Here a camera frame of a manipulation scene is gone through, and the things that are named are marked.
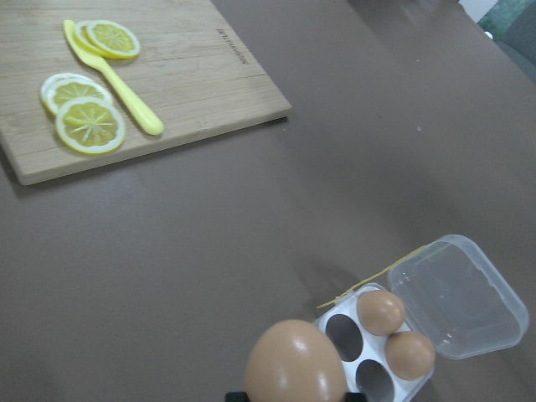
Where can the lemon slice front lower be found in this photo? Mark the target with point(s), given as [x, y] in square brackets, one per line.
[90, 126]

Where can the yellow plastic knife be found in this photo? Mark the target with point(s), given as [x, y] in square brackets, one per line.
[143, 115]

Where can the brown egg far slot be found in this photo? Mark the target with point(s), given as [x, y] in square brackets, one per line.
[381, 313]

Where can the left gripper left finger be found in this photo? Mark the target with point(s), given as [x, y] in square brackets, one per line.
[236, 396]

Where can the lemon slice top upper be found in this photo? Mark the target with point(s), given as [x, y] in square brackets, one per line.
[113, 38]

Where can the wooden cutting board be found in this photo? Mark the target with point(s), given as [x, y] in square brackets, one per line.
[193, 71]

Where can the brown egg near slot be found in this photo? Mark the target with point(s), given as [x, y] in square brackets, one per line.
[410, 355]

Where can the clear plastic egg box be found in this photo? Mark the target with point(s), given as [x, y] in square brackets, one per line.
[453, 294]

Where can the lemon slice back lower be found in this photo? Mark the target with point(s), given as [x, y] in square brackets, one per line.
[63, 87]

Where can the yellow rubber band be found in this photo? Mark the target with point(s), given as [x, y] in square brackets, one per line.
[368, 278]

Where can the lemon slice under upper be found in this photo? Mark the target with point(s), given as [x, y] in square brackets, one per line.
[82, 37]

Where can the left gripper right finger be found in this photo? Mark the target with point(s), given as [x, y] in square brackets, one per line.
[355, 397]

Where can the brown egg from bowl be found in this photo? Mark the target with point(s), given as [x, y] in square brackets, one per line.
[294, 361]

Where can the brown egg slot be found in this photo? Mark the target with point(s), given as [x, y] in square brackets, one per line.
[410, 355]
[381, 313]

